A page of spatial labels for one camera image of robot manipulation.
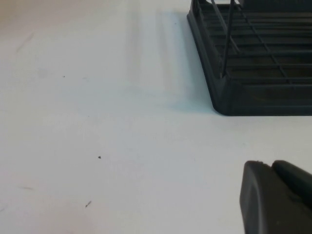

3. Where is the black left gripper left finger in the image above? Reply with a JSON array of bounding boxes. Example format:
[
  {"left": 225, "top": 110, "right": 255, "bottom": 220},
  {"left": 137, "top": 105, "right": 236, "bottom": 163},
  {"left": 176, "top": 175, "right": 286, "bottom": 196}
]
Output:
[{"left": 239, "top": 160, "right": 312, "bottom": 234}]

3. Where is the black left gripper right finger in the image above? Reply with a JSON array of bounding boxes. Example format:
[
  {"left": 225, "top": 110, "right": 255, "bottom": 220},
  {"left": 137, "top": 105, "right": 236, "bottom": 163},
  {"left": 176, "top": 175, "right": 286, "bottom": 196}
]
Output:
[{"left": 271, "top": 159, "right": 312, "bottom": 210}]

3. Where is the black wire dish rack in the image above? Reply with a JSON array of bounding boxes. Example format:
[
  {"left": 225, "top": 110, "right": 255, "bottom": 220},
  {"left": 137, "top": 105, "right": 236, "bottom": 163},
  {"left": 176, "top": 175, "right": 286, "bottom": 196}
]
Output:
[{"left": 191, "top": 0, "right": 312, "bottom": 85}]

